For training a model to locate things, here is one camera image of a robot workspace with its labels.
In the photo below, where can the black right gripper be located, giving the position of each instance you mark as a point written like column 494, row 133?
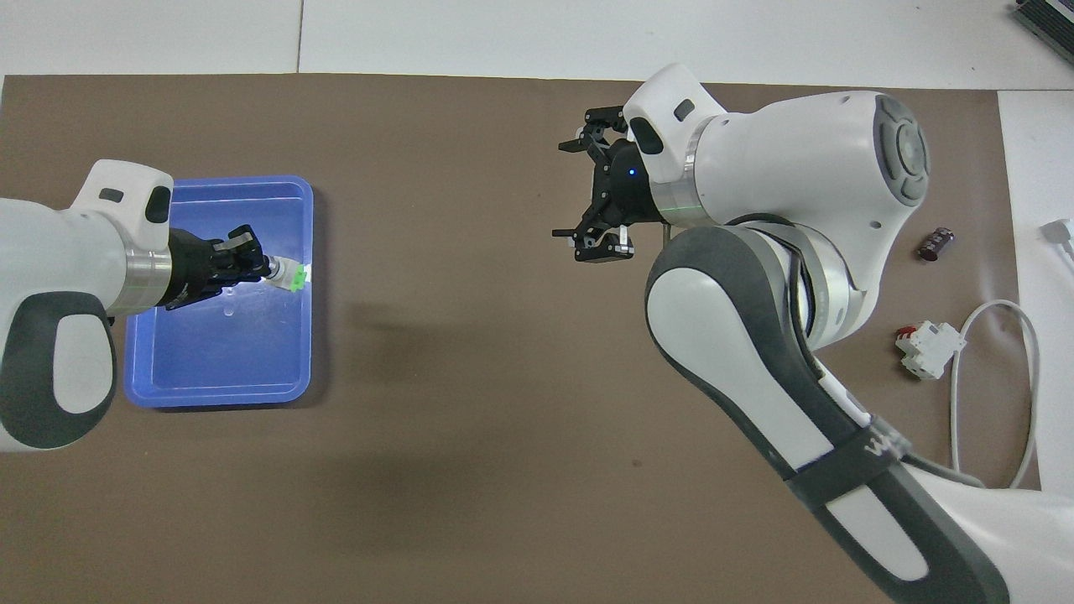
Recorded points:
column 625, row 189

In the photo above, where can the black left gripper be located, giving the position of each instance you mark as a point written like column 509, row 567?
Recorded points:
column 195, row 268

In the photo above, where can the green white knob switch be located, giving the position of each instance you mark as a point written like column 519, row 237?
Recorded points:
column 289, row 277

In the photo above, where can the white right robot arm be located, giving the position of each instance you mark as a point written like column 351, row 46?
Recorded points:
column 789, row 159

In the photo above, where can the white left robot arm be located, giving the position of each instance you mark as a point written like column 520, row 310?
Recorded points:
column 59, row 268

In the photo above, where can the blue plastic tray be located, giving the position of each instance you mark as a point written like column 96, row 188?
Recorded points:
column 226, row 352

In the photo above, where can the brown table mat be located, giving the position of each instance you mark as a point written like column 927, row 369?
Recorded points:
column 470, row 419

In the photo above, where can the small dark brown terminal block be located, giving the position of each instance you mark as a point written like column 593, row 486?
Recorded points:
column 936, row 244

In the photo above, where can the white red circuit breaker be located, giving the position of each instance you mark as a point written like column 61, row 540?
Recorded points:
column 930, row 350

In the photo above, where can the dark green electronic device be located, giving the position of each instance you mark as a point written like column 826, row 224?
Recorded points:
column 1049, row 15

